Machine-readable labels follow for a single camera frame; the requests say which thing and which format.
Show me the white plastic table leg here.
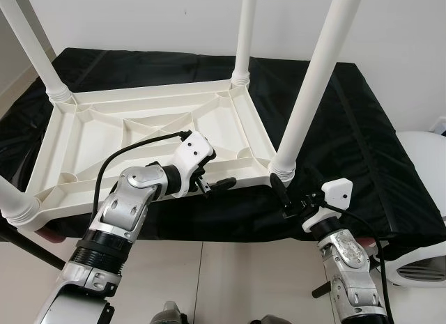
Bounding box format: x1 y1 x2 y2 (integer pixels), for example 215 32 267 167
0 174 44 229
232 0 259 86
268 0 367 185
0 0 75 106

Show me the white plastic table top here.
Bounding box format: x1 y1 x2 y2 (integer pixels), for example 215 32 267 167
14 79 279 231

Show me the black metal table leg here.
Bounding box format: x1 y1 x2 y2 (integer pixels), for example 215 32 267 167
312 282 335 299
0 223 65 270

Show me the white dome litter box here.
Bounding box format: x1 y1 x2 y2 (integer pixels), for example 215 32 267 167
390 132 446 284

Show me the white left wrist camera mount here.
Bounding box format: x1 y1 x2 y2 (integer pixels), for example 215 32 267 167
169 130 216 199

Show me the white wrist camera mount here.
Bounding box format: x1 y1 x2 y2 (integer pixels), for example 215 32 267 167
302 178 355 233
169 130 216 199

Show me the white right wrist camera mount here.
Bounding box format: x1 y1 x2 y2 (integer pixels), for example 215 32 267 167
302 178 355 233

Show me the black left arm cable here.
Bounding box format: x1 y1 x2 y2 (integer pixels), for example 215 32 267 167
92 131 192 220

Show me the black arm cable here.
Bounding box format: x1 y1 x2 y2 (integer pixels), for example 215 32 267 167
92 131 192 220
314 202 388 324

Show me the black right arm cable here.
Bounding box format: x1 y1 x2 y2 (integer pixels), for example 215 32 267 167
314 202 388 324

